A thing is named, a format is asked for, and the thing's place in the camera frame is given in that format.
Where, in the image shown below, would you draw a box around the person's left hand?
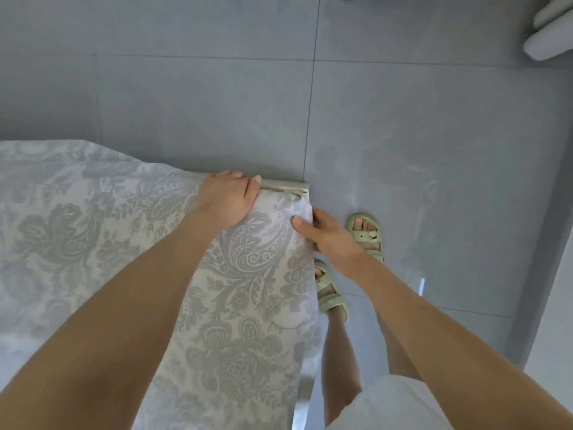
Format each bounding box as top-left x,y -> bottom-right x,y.
188,170 -> 263,237

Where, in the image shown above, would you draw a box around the person's right hand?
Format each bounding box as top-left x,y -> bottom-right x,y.
291,207 -> 371,281

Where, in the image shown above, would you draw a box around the blue-grey cloth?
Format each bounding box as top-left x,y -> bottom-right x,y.
0,139 -> 324,430

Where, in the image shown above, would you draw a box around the person's right forearm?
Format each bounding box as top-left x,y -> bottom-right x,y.
344,259 -> 573,430

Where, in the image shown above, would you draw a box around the person's left forearm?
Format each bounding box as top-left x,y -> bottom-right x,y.
0,214 -> 220,430

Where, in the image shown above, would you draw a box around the person's right leg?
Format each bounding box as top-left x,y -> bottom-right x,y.
376,313 -> 422,382

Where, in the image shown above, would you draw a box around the person's leg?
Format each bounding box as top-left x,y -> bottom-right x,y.
321,309 -> 363,425
376,313 -> 422,382

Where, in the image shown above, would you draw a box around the person's left leg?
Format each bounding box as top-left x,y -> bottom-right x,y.
321,309 -> 363,425

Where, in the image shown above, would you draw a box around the person's white shorts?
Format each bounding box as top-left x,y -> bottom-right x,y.
326,374 -> 456,430

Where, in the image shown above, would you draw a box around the grey curtain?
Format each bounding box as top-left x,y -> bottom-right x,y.
523,0 -> 573,63

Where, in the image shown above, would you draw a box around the beige strap sandal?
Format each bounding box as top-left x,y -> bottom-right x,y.
313,259 -> 350,324
346,212 -> 386,263

